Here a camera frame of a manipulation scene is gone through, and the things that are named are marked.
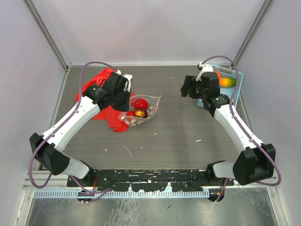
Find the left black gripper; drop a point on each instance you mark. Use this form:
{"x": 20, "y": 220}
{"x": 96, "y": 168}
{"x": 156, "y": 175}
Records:
{"x": 125, "y": 107}

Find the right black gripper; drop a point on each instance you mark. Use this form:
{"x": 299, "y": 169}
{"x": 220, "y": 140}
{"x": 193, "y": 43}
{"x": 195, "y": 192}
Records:
{"x": 190, "y": 81}

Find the red tomato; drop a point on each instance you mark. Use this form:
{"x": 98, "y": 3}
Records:
{"x": 130, "y": 113}

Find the orange fruit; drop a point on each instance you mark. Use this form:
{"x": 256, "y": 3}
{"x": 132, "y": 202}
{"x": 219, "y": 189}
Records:
{"x": 218, "y": 74}

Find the orange green mango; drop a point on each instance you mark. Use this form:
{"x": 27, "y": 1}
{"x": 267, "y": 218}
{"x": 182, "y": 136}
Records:
{"x": 227, "y": 82}

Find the red pepper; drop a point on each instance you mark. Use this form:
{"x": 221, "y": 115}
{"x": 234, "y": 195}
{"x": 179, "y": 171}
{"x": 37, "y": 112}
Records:
{"x": 141, "y": 104}

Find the clear polka dot zip bag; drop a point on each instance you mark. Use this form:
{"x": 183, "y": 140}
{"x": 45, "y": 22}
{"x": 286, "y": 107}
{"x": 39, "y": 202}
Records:
{"x": 152, "y": 109}

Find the dark red apple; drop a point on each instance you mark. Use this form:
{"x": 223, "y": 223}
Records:
{"x": 141, "y": 113}

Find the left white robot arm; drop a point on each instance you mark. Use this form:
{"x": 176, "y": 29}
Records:
{"x": 48, "y": 148}

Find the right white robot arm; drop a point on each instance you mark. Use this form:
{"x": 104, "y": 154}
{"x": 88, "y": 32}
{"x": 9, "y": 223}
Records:
{"x": 256, "y": 160}

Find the red cloth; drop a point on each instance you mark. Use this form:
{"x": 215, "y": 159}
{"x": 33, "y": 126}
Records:
{"x": 110, "y": 115}

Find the light blue plastic basket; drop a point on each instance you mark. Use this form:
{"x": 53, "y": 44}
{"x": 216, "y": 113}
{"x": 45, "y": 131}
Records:
{"x": 227, "y": 72}

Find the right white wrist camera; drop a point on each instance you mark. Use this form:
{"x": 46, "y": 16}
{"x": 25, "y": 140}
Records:
{"x": 203, "y": 68}

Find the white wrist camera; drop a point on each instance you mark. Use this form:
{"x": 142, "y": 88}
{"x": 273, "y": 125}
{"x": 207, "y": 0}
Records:
{"x": 124, "y": 82}
{"x": 203, "y": 68}

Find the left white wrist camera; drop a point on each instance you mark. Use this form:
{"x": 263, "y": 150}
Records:
{"x": 124, "y": 82}

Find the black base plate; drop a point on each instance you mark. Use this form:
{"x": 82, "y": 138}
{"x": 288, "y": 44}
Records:
{"x": 123, "y": 180}

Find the grey slotted cable duct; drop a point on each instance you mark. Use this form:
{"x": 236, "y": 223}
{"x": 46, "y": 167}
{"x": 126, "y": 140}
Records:
{"x": 76, "y": 193}

